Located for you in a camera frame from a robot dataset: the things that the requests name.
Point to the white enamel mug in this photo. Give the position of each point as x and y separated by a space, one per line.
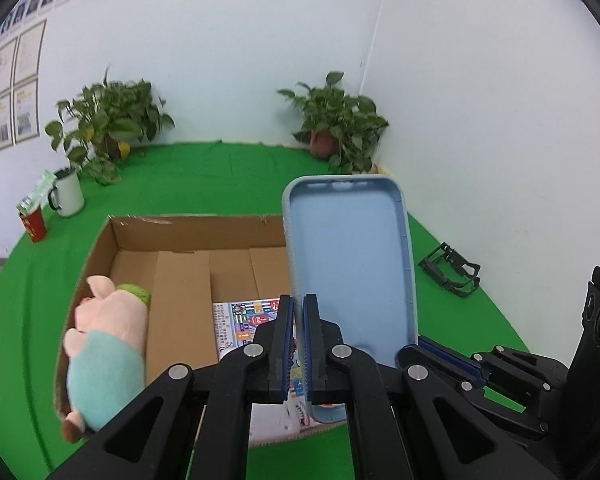
70 195

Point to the red paper cup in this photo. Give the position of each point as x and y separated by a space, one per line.
35 227

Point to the colourful printed booklet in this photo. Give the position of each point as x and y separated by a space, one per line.
235 325

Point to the black plastic clip holder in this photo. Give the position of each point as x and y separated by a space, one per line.
460 265

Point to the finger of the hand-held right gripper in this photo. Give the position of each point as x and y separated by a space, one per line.
450 362
520 365

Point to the light blue phone case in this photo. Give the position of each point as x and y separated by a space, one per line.
350 260

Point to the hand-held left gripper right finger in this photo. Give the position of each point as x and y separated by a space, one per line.
308 360

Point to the pink plush pig toy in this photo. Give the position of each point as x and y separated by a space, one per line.
105 360

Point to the green tablecloth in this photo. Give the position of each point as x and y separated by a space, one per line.
230 180

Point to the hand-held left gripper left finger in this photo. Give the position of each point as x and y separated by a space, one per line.
286 360

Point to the large bushy potted plant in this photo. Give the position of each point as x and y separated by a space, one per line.
115 115

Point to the wall of framed certificates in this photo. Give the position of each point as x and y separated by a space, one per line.
25 110

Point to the potted plant brown pot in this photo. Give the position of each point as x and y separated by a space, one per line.
340 120

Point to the cardboard box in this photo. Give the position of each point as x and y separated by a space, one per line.
180 285

